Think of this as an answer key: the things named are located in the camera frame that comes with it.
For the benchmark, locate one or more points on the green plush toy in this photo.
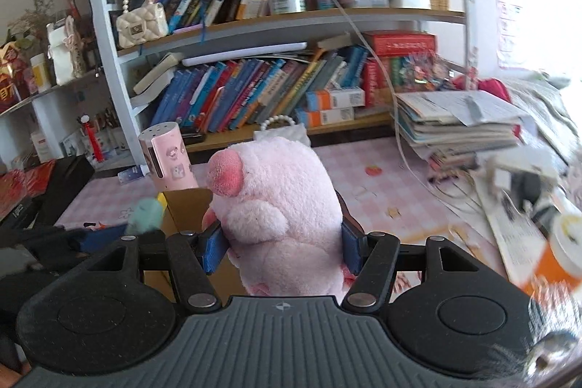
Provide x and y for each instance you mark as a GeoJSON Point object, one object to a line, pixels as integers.
{"type": "Point", "coordinates": [145, 215]}

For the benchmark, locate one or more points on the pink checked tablecloth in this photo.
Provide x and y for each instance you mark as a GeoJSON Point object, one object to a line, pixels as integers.
{"type": "Point", "coordinates": [373, 197]}

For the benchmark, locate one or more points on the grey patterned blanket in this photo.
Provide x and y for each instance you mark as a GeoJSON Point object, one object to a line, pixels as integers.
{"type": "Point", "coordinates": [554, 120]}

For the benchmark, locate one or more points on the red figurine gift box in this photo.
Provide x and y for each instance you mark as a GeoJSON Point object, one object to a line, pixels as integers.
{"type": "Point", "coordinates": [11, 74]}

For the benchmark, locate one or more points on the dried flower bunch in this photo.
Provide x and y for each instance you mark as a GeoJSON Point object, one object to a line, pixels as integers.
{"type": "Point", "coordinates": [34, 15]}

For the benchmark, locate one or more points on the pink humidifier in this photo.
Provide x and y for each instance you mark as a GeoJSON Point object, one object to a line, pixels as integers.
{"type": "Point", "coordinates": [166, 156]}

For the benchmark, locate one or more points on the thick cream book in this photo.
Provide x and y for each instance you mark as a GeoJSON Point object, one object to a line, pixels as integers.
{"type": "Point", "coordinates": [157, 74]}

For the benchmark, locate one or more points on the colourful printed box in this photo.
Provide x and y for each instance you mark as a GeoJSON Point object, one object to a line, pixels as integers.
{"type": "Point", "coordinates": [418, 72]}

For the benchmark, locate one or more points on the white bookshelf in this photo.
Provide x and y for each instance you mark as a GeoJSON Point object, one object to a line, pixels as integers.
{"type": "Point", "coordinates": [363, 17]}

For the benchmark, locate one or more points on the stack of papers and magazines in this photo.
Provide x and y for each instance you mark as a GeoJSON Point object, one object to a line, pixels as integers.
{"type": "Point", "coordinates": [454, 120]}

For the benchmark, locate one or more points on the orange and white carton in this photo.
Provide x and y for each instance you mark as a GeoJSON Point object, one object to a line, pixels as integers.
{"type": "Point", "coordinates": [336, 98]}
{"type": "Point", "coordinates": [325, 116]}

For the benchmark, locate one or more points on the large black case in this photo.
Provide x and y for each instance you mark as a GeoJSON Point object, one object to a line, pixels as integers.
{"type": "Point", "coordinates": [63, 183]}

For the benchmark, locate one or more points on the yellow cardboard box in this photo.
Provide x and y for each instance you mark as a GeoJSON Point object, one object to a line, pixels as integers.
{"type": "Point", "coordinates": [186, 210]}

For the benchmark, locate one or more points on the orange cup white lid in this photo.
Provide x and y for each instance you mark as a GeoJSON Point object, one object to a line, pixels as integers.
{"type": "Point", "coordinates": [559, 256]}

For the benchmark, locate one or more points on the white bag pink bow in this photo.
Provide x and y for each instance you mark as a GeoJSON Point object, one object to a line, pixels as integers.
{"type": "Point", "coordinates": [63, 56]}

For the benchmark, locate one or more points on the white desk organiser with pens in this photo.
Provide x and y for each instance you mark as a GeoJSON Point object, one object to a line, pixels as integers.
{"type": "Point", "coordinates": [109, 133]}

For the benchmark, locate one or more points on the pink plush pig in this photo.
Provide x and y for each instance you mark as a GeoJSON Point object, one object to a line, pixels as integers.
{"type": "Point", "coordinates": [282, 197]}

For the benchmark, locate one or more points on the white jar yellow label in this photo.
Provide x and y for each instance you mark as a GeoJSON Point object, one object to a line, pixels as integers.
{"type": "Point", "coordinates": [41, 74]}

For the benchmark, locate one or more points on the flat black box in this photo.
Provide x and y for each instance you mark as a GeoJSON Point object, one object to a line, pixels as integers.
{"type": "Point", "coordinates": [18, 210]}

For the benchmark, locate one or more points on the grey fur pompom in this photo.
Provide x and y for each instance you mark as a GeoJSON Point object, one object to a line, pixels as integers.
{"type": "Point", "coordinates": [550, 351]}

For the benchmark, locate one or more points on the red printed sheets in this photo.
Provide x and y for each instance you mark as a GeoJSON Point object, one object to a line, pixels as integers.
{"type": "Point", "coordinates": [18, 188]}

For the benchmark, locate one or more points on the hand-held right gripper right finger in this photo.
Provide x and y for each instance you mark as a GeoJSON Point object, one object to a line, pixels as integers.
{"type": "Point", "coordinates": [352, 247]}

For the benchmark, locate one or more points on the row of blue-spined books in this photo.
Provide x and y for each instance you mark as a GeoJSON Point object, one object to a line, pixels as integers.
{"type": "Point", "coordinates": [254, 92]}

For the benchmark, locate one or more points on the red boxed book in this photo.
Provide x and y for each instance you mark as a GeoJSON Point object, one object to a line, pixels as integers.
{"type": "Point", "coordinates": [400, 44]}

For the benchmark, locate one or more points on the red cloth bag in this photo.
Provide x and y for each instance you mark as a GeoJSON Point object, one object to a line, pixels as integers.
{"type": "Point", "coordinates": [493, 88]}

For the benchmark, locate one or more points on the cream quilted handbag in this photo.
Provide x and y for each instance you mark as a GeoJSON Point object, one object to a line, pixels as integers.
{"type": "Point", "coordinates": [138, 24]}

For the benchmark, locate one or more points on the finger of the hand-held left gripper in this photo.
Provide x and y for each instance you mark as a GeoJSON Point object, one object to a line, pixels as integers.
{"type": "Point", "coordinates": [104, 240]}

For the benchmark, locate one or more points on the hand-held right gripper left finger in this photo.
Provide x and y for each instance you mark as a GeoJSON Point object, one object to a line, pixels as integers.
{"type": "Point", "coordinates": [213, 249]}

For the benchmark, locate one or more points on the red tassel ornament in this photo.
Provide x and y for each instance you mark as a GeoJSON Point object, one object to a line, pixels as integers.
{"type": "Point", "coordinates": [93, 138]}

